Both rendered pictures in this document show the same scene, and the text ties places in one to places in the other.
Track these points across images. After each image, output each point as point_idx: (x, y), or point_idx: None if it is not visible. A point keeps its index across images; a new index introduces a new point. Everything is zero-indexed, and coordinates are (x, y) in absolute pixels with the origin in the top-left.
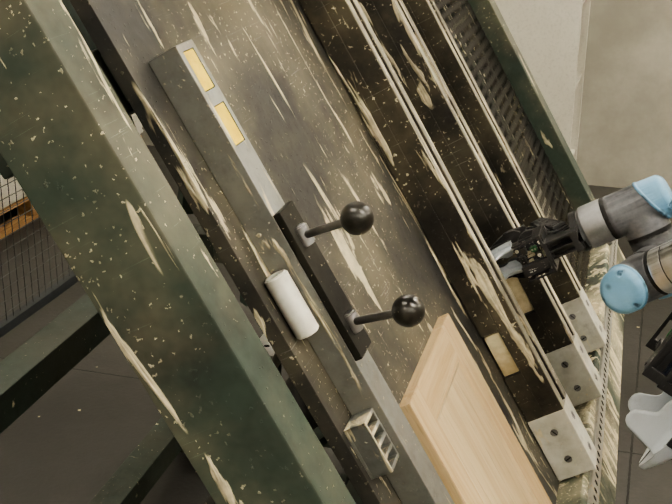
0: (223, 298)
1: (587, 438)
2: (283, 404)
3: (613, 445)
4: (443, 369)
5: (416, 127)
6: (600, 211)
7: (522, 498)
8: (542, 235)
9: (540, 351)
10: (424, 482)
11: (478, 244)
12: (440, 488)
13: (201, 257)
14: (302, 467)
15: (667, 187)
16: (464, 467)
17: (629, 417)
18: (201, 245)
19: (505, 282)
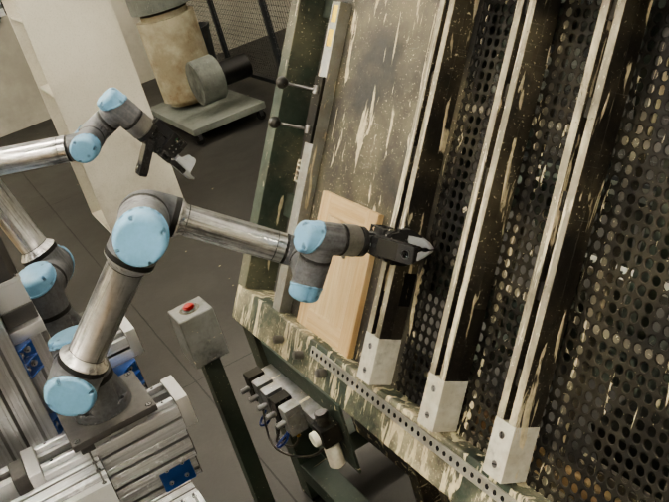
0: (282, 75)
1: (367, 368)
2: (274, 113)
3: (412, 458)
4: (349, 214)
5: (416, 121)
6: (353, 241)
7: (338, 305)
8: (375, 230)
9: (383, 299)
10: (294, 197)
11: (396, 209)
12: (297, 209)
13: (285, 61)
14: (267, 128)
15: (300, 231)
16: None
17: (190, 156)
18: (287, 58)
19: None
